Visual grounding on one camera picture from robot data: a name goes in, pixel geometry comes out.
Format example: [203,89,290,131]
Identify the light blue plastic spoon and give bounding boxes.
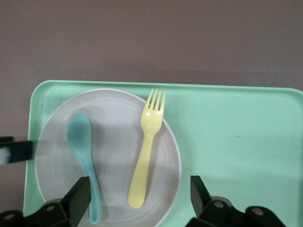
[67,113,103,225]

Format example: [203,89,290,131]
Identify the brown table cover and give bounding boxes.
[0,0,303,227]

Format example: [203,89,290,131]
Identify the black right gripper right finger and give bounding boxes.
[186,175,288,227]

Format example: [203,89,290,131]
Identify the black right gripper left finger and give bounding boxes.
[0,176,92,227]

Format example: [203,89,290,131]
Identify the mint green rectangular tray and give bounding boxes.
[23,79,303,227]

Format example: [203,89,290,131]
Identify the yellow plastic fork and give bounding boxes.
[127,88,166,209]

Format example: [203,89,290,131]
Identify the round grey plate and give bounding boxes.
[35,88,182,225]

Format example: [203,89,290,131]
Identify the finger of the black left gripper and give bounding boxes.
[0,136,34,166]

